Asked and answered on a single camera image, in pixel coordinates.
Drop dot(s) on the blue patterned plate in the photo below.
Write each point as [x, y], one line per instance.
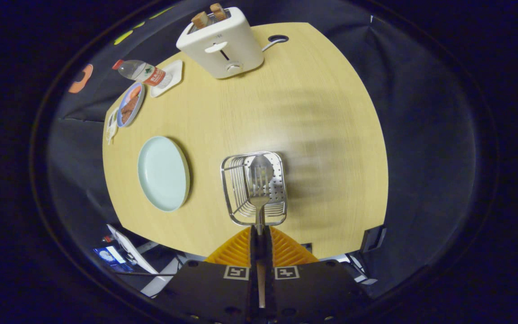
[139, 109]

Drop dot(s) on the white square tray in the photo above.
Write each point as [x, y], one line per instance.
[176, 72]

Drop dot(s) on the white compartment sauce dish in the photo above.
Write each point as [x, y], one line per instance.
[111, 127]

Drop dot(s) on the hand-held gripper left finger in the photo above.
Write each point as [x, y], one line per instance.
[254, 252]

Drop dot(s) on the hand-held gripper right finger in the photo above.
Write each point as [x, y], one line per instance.
[269, 252]

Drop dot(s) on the clear red-capped water bottle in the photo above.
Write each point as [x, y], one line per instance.
[137, 69]

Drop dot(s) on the mint green plate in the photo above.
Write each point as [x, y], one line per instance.
[162, 173]

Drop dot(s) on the black rectangular frame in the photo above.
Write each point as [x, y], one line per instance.
[372, 238]

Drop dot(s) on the white toaster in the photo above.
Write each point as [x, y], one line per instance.
[227, 42]

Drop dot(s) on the blue glowing screen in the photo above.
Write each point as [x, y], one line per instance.
[108, 256]

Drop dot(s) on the black backdrop cloth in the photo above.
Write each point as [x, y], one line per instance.
[421, 135]

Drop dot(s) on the white booklet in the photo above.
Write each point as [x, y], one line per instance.
[131, 247]

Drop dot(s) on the brown food slices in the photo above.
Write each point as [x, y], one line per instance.
[128, 108]

